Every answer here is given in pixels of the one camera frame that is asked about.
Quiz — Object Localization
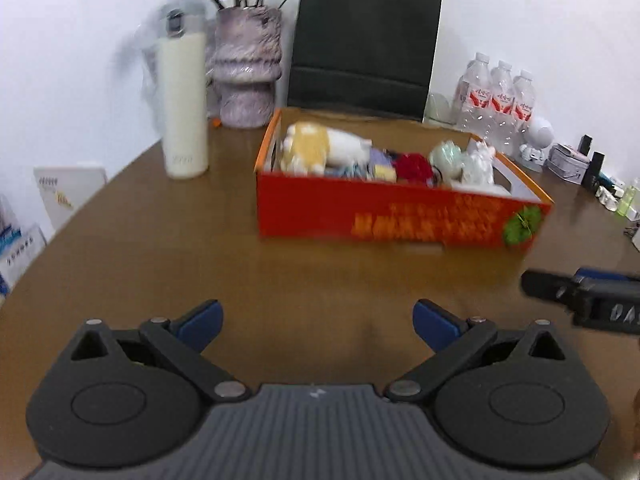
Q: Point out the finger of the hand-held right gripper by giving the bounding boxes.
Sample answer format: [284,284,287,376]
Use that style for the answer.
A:
[574,266,640,283]
[520,269,583,306]

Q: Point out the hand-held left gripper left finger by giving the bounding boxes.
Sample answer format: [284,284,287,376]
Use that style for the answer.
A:
[70,299,251,403]

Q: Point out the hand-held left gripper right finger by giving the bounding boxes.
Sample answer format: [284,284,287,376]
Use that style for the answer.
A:
[385,299,566,403]

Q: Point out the white plastic items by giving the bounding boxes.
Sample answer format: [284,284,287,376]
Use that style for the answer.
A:
[460,140,498,186]

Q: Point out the orange cardboard box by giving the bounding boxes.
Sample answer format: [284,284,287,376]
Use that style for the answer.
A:
[254,107,555,250]

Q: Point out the purple burlap drawstring pouch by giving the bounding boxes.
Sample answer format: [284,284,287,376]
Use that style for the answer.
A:
[367,147,401,181]

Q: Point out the plush hamster toy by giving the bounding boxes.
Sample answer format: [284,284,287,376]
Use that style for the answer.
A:
[279,121,373,176]

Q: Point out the wooden desktop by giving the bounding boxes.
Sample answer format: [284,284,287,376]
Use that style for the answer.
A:
[0,110,640,411]

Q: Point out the small green bottle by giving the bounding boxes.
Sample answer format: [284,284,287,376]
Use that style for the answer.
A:
[616,177,640,218]

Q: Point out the tall black box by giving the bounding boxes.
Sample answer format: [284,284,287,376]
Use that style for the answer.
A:
[582,151,605,191]

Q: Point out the grey tin box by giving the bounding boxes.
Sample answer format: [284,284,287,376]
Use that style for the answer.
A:
[545,143,591,183]

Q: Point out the white robot figure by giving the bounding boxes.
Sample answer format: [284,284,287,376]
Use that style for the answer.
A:
[517,116,556,168]

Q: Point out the clear water bottle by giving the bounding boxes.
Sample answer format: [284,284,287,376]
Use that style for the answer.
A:
[455,52,493,133]
[487,60,516,143]
[507,70,536,153]

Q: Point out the white carton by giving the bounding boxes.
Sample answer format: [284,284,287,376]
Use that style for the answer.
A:
[32,165,108,241]

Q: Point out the blue and white boxes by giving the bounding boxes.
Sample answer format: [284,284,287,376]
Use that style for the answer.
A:
[0,195,48,306]

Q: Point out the glass cup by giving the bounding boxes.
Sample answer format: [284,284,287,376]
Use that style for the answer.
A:
[424,91,458,123]

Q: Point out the cream thermos bottle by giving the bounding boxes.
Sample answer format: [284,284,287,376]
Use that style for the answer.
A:
[157,7,210,180]

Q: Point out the purple mottled vase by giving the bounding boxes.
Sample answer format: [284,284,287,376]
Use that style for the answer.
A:
[209,6,283,128]

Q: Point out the black paper bag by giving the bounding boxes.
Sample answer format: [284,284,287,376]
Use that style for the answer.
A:
[287,0,444,122]

